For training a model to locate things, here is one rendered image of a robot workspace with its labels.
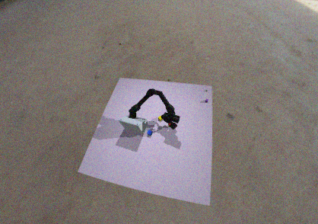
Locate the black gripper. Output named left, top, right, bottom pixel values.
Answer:
left=161, top=114, right=177, bottom=130

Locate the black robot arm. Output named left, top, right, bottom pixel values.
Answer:
left=129, top=88, right=180, bottom=123

